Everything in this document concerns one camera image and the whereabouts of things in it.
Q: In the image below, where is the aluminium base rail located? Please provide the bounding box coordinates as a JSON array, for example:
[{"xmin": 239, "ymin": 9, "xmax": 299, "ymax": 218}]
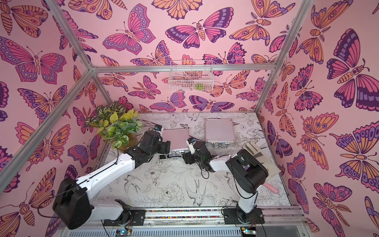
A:
[{"xmin": 60, "ymin": 205, "xmax": 309, "ymax": 237}]

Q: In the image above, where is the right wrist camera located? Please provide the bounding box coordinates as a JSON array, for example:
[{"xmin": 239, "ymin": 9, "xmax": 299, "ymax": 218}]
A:
[{"xmin": 186, "ymin": 137, "xmax": 196, "ymax": 155}]

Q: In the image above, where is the pink handled tool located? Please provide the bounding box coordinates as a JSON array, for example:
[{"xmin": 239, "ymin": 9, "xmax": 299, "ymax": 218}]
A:
[{"xmin": 263, "ymin": 182, "xmax": 279, "ymax": 194}]

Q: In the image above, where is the green potted plant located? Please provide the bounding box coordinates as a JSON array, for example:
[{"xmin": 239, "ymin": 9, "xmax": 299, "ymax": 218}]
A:
[{"xmin": 85, "ymin": 101, "xmax": 142, "ymax": 151}]

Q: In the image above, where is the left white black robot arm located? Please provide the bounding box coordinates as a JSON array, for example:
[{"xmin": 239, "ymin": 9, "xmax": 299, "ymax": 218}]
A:
[{"xmin": 52, "ymin": 125, "xmax": 170, "ymax": 230}]

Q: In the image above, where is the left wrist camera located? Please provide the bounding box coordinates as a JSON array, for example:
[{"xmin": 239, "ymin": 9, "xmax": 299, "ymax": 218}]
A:
[{"xmin": 154, "ymin": 124, "xmax": 163, "ymax": 133}]

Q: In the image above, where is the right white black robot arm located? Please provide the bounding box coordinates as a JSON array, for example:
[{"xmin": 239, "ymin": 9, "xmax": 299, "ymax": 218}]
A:
[{"xmin": 184, "ymin": 138, "xmax": 269, "ymax": 223}]

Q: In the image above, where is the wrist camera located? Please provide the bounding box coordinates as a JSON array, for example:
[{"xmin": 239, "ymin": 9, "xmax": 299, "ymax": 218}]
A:
[
  {"xmin": 154, "ymin": 124, "xmax": 163, "ymax": 133},
  {"xmin": 186, "ymin": 137, "xmax": 196, "ymax": 155}
]

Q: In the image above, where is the aluminium poker case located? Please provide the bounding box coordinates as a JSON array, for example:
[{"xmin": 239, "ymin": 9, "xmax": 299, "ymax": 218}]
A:
[
  {"xmin": 159, "ymin": 128, "xmax": 190, "ymax": 161},
  {"xmin": 204, "ymin": 118, "xmax": 236, "ymax": 148}
]

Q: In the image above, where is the white wire basket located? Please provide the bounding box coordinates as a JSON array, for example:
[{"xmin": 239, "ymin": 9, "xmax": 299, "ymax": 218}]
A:
[{"xmin": 167, "ymin": 60, "xmax": 214, "ymax": 93}]

